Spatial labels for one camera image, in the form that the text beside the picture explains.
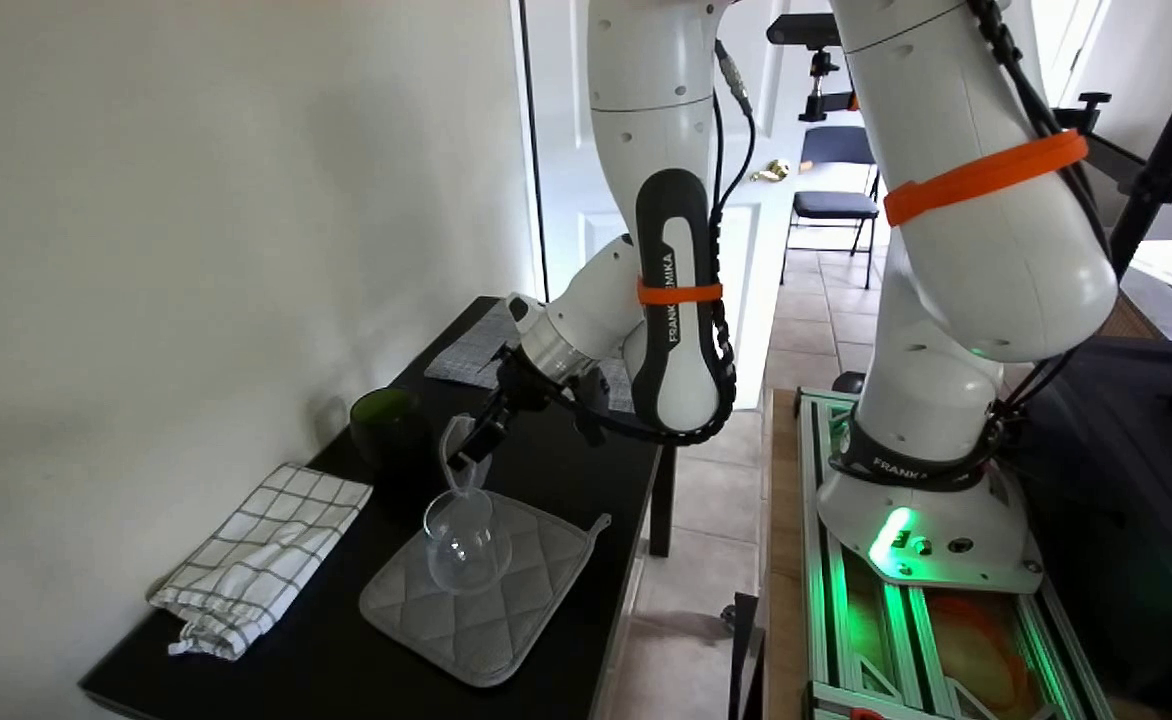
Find clear glass cup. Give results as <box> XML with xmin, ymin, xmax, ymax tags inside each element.
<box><xmin>419</xmin><ymin>483</ymin><xmax>507</xmax><ymax>601</ymax></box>

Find black stand pole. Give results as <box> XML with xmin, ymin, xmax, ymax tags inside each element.
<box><xmin>1105</xmin><ymin>15</ymin><xmax>1172</xmax><ymax>276</ymax></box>

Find dark green cup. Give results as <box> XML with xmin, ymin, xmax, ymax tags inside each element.
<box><xmin>350</xmin><ymin>384</ymin><xmax>433</xmax><ymax>487</ymax></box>

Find small orange arm strap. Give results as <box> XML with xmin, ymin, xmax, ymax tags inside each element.
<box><xmin>634</xmin><ymin>276</ymin><xmax>728</xmax><ymax>312</ymax></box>

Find white checkered dish towel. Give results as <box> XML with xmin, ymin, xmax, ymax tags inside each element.
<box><xmin>146</xmin><ymin>458</ymin><xmax>382</xmax><ymax>667</ymax></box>

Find large orange arm strap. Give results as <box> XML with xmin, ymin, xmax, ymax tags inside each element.
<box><xmin>880</xmin><ymin>128</ymin><xmax>1096</xmax><ymax>231</ymax></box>

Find black wooden table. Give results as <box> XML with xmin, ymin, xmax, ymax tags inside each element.
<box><xmin>75</xmin><ymin>290</ymin><xmax>696</xmax><ymax>720</ymax></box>

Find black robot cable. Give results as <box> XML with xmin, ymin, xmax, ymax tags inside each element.
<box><xmin>569</xmin><ymin>34</ymin><xmax>763</xmax><ymax>453</ymax></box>

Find black seat chair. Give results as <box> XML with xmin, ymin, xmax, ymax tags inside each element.
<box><xmin>780</xmin><ymin>121</ymin><xmax>885</xmax><ymax>295</ymax></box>

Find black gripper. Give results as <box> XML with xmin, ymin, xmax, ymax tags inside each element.
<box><xmin>452</xmin><ymin>340</ymin><xmax>578</xmax><ymax>471</ymax></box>

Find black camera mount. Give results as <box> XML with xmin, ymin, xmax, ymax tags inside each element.
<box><xmin>763</xmin><ymin>7</ymin><xmax>874</xmax><ymax>128</ymax></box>

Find gray woven placemat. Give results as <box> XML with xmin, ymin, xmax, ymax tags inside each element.
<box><xmin>419</xmin><ymin>301</ymin><xmax>645</xmax><ymax>419</ymax></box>

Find gray quilted pot holder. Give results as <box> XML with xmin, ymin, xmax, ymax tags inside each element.
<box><xmin>356</xmin><ymin>483</ymin><xmax>616</xmax><ymax>693</ymax></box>

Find aluminium platform frame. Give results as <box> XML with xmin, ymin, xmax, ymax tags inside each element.
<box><xmin>796</xmin><ymin>384</ymin><xmax>1125</xmax><ymax>720</ymax></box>

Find dark furniture block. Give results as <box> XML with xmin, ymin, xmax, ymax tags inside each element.
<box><xmin>1007</xmin><ymin>330</ymin><xmax>1172</xmax><ymax>720</ymax></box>

